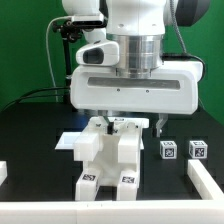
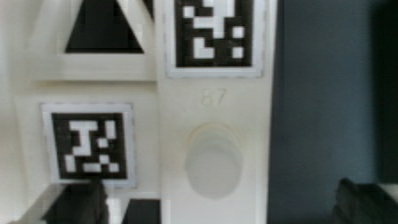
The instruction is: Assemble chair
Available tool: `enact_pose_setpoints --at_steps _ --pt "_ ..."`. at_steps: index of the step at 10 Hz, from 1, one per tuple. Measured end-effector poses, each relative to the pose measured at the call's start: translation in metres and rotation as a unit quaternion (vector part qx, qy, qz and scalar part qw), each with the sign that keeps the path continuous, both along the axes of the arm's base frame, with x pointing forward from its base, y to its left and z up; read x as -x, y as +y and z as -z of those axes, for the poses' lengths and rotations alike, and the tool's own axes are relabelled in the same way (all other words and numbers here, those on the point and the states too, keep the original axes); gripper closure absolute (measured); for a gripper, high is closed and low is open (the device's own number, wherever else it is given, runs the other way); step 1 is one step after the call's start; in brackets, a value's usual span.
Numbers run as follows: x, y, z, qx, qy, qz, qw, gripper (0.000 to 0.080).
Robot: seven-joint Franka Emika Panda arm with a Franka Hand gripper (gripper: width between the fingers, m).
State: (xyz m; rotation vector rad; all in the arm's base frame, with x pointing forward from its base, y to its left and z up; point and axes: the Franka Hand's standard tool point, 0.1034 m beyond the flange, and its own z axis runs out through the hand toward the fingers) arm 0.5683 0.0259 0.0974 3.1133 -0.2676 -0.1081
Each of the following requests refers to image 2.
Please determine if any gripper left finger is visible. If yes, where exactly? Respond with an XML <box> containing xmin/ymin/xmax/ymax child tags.
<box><xmin>23</xmin><ymin>180</ymin><xmax>110</xmax><ymax>224</ymax></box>

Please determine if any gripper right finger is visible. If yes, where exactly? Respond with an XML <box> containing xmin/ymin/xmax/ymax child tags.
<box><xmin>332</xmin><ymin>178</ymin><xmax>398</xmax><ymax>224</ymax></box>

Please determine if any white chair back frame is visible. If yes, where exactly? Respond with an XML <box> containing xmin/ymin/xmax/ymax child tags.
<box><xmin>0</xmin><ymin>0</ymin><xmax>277</xmax><ymax>224</ymax></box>

